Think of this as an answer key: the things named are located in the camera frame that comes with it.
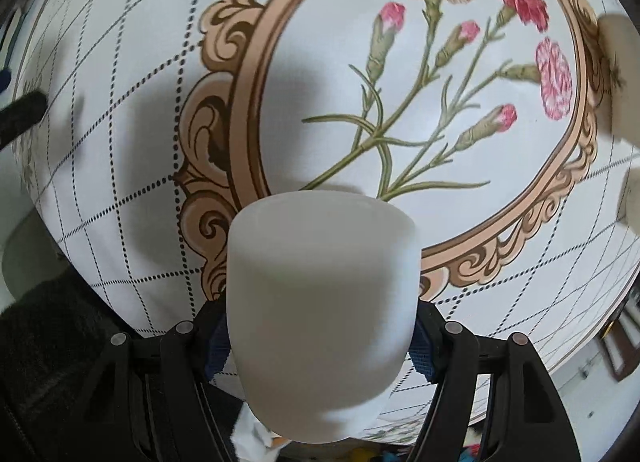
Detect plain white plastic cup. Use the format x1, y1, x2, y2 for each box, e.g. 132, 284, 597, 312
226, 191, 421, 444

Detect white cup with print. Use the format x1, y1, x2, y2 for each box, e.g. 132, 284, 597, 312
598, 14, 639, 148

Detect floral diamond pattern tablecloth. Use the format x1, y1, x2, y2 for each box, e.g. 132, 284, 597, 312
1, 0, 639, 444

